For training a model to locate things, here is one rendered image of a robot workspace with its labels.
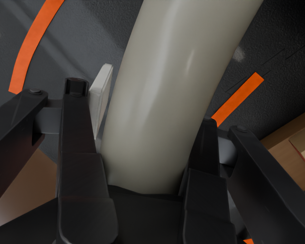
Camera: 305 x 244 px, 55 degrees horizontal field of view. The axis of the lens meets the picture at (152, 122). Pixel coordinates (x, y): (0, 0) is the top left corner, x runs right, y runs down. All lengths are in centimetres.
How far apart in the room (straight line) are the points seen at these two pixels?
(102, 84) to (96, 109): 2
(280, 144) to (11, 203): 114
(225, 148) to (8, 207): 140
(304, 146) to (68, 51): 85
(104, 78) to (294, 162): 106
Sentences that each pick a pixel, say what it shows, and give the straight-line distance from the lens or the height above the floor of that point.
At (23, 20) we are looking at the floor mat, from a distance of 112.
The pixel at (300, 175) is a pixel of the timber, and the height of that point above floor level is 10.
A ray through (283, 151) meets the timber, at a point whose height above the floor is 10.
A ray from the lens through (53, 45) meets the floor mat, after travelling 110.
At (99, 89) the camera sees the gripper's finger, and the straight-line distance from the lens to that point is 16.
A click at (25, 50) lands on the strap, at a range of 113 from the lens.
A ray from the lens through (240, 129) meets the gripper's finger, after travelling 16.
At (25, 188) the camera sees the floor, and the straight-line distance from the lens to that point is 141.
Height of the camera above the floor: 103
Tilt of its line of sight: 67 degrees down
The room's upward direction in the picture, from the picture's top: 176 degrees counter-clockwise
